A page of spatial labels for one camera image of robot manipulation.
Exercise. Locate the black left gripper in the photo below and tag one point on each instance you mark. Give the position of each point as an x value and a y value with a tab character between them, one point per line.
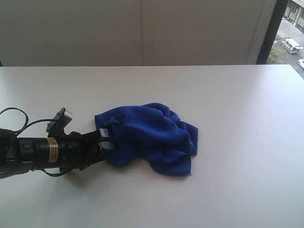
76	149

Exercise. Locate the dark window frame post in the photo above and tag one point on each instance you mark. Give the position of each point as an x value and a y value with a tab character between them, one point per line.
271	32

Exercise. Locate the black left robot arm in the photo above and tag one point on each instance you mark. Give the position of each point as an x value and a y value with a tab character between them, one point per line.
19	155

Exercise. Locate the white bus outside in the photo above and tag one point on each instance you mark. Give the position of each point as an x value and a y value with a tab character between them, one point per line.
292	46

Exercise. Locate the white car outside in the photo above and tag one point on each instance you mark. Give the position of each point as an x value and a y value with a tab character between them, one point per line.
301	63

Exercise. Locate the blue microfiber towel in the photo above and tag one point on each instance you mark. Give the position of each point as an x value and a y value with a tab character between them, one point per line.
151	132

